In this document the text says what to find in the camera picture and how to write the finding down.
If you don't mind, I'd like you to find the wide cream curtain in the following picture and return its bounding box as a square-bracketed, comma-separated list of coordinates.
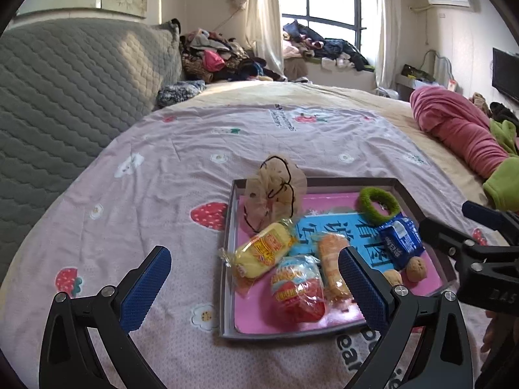
[227, 0, 284, 82]

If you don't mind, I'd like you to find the clothes pile beside headboard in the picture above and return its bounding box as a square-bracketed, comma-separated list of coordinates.
[178, 18, 284, 84]

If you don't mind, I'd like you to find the clothes pile on windowsill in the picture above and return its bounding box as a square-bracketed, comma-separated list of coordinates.
[283, 20, 376, 73]

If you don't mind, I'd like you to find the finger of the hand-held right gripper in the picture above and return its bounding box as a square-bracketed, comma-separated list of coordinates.
[462, 200, 519, 236]
[419, 218, 487, 262]

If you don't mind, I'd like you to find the green fleece cloth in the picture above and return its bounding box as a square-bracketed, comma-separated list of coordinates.
[482, 117, 519, 213]

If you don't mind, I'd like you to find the pink printed bed sheet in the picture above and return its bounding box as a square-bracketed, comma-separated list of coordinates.
[8, 103, 519, 389]

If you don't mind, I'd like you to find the person's right hand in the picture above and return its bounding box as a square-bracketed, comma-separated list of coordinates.
[481, 311, 503, 355]

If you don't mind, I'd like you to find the blue cookie packet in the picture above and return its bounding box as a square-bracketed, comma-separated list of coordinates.
[379, 216, 426, 270]

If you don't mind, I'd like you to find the black television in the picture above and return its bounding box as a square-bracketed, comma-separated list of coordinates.
[492, 47, 519, 104]

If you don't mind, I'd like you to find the red snack packet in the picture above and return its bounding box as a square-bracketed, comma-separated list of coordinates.
[270, 254, 327, 324]

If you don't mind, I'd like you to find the yellow cake packet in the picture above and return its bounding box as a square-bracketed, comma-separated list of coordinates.
[219, 219, 298, 292]

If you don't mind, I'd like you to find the grey quilted headboard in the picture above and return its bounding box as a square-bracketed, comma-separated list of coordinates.
[0, 18, 183, 284]

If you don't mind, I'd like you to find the shallow grey printed box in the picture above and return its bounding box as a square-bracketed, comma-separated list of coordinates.
[219, 177, 459, 341]

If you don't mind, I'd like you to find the pink quilt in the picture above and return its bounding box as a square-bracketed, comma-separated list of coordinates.
[409, 86, 512, 181]

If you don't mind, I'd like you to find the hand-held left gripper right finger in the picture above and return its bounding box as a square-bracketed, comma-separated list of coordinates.
[340, 246, 475, 389]

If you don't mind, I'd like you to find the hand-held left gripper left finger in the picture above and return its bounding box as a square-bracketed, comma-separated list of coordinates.
[38, 246, 172, 389]

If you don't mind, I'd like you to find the narrow cream curtain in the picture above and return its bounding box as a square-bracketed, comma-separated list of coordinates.
[373, 0, 400, 90]

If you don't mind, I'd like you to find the black garment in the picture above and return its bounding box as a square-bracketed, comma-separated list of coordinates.
[490, 102, 519, 124]

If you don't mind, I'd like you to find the small orange cracker packet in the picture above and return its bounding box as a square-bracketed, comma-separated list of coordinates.
[316, 232, 353, 302]

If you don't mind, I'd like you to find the green fuzzy scrunchie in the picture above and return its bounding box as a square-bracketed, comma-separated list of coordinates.
[359, 187, 402, 225]

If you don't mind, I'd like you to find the white metal frame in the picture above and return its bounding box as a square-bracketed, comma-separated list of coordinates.
[422, 49, 452, 86]

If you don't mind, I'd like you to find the dark floral cloth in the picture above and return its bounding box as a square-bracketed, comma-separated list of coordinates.
[156, 80, 207, 108]

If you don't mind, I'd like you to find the white side table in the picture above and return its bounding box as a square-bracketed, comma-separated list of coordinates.
[395, 64, 442, 102]

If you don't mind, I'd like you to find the beige sheer scrunchie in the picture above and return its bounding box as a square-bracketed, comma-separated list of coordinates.
[243, 155, 308, 233]

